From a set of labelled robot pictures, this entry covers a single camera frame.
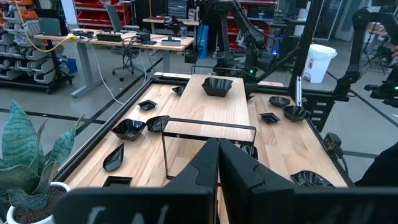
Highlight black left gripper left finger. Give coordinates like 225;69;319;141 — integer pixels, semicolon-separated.
54;138;218;224

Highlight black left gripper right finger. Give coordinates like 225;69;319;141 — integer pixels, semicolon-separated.
219;138;398;224

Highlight black wavy square bowl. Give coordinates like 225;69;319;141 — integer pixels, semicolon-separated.
111;118;147;142
282;105;312;123
201;77;234;98

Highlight small black square plate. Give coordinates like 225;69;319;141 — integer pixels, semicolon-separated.
101;175;134;188
259;112;281;124
137;99;159;111

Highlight small black teardrop plate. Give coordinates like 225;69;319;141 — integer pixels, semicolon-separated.
102;142;125;172
240;144;259;160

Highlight wooden riser shelf black legs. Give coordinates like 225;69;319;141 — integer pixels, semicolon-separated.
160;64;258;180

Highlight person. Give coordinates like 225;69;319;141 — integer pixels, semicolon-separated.
354;141;398;189

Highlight white trash bin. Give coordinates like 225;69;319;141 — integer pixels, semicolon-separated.
303;44;338;84

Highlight grey desktop device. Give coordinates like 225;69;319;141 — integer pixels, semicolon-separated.
160;36;182;47

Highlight snake plant in white pot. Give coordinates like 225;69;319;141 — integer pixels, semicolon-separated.
0;99;86;224

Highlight blue bin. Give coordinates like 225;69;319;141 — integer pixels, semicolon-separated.
197;24;209;59

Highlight blue crate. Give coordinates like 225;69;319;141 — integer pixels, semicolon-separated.
57;55;78;75

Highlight black power supply box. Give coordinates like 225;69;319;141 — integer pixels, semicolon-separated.
96;32;123;43

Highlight grey office chair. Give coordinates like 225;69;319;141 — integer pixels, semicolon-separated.
104;2;149;82

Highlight wooden desk grey legs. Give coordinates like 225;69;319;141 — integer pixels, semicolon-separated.
33;27;196;99

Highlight red shelving rack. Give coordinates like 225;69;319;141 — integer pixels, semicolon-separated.
73;0;131;29

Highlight shelving cart with storage bins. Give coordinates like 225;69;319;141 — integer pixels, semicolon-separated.
0;0;75;94

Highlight small black table-level camera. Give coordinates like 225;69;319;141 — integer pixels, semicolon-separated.
322;132;345;156

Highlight white floor cable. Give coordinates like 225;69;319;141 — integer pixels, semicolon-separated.
90;46;147;106

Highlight black aluminium rig frame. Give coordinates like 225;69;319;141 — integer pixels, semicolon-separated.
54;0;357;189

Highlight yellow cable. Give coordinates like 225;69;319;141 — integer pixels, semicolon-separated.
12;0;78;54

